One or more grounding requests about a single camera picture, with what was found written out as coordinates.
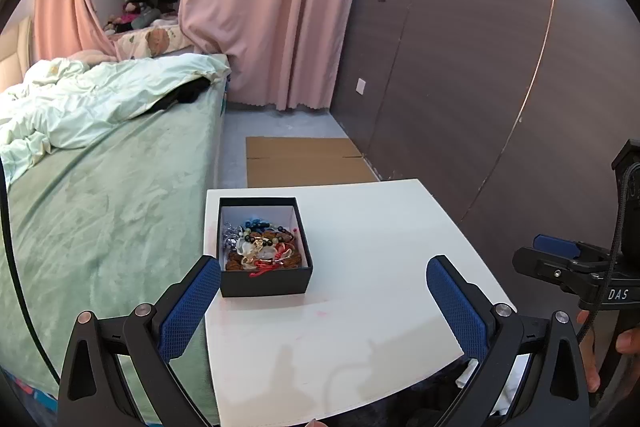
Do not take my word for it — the white cloth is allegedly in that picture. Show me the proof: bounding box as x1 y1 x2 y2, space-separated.
452 353 532 417

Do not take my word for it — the silver bead chain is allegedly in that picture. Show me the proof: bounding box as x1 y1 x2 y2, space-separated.
222 222 246 251

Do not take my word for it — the printed pillow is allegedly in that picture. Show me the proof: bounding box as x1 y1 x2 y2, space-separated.
112 24 194 60

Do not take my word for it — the pile of assorted jewelry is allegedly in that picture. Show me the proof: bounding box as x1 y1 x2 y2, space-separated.
222 217 307 279

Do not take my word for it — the light green duvet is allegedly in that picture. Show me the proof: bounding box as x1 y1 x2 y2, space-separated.
0 53 232 186

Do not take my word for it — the flat cardboard sheet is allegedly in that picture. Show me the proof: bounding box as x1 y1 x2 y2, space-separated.
244 135 379 189

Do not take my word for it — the beige headboard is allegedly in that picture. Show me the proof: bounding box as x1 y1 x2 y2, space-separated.
0 17 34 94

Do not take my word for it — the heap of plush toys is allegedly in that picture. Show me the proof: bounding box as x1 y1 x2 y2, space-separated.
102 1 164 36

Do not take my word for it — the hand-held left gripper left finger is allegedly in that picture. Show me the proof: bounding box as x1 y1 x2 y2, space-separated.
57 255 222 427

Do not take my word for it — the green bed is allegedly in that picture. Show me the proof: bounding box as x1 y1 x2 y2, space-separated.
0 52 232 414

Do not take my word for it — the wide pink curtain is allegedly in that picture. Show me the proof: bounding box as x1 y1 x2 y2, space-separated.
177 0 372 112

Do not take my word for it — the dark cloth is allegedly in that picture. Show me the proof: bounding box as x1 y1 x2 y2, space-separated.
149 77 212 114

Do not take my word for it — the black cable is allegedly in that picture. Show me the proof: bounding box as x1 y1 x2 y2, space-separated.
577 164 632 346
0 154 57 385

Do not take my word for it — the black jewelry box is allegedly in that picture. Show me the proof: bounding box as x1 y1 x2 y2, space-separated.
216 196 314 299

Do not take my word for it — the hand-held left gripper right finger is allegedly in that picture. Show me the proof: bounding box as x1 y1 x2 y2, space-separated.
425 255 592 427

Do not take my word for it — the person's right hand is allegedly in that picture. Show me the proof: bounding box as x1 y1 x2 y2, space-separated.
575 309 640 394

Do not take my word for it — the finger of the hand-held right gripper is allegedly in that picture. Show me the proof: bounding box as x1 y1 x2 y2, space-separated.
512 246 609 294
532 234 611 263

